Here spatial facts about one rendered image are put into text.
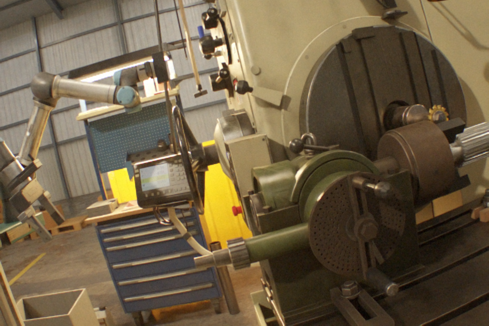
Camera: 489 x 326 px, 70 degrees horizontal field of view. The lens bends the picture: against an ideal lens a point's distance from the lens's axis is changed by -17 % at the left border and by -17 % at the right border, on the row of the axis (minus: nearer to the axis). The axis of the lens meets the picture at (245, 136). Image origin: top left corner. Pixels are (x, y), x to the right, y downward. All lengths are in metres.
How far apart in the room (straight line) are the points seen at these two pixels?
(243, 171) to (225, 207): 2.96
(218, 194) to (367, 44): 3.05
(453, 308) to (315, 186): 0.35
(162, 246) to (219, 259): 2.25
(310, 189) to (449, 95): 0.70
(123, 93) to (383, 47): 0.94
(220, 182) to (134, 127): 1.11
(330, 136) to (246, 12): 0.43
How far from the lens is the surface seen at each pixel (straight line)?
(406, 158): 0.88
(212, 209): 4.04
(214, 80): 1.62
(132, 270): 3.05
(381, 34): 1.20
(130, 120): 3.35
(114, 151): 3.39
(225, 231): 4.10
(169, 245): 2.94
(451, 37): 1.50
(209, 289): 3.04
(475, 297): 0.78
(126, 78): 1.72
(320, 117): 1.11
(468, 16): 1.57
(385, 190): 0.57
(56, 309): 2.92
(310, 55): 1.20
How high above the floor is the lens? 1.41
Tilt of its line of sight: 3 degrees down
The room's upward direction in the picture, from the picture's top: 13 degrees counter-clockwise
